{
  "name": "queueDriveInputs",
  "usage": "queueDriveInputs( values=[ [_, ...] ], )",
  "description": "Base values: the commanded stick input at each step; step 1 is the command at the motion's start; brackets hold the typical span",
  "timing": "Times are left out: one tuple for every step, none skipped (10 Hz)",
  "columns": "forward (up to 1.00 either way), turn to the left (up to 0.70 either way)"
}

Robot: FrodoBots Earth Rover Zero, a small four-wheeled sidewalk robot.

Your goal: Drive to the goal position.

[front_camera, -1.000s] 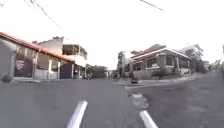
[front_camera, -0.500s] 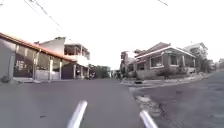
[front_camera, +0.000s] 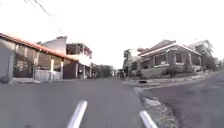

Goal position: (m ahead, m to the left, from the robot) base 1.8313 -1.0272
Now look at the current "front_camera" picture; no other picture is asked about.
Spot robot's own part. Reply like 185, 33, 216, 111
139, 110, 158, 128
66, 99, 89, 128

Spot concrete gutter strip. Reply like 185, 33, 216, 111
133, 85, 181, 128

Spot white multi-storey building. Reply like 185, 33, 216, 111
37, 35, 93, 79

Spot low building with red roof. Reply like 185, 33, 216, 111
0, 32, 79, 84

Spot pavement by corner house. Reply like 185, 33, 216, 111
123, 71, 218, 89

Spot pale building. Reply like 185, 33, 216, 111
188, 39, 216, 71

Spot grey asphalt road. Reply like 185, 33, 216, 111
0, 71, 224, 128

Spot overhead wires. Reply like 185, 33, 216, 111
23, 0, 66, 34

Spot group of trees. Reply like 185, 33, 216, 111
91, 64, 115, 79

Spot red-roofed corner house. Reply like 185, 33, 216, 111
137, 39, 203, 80

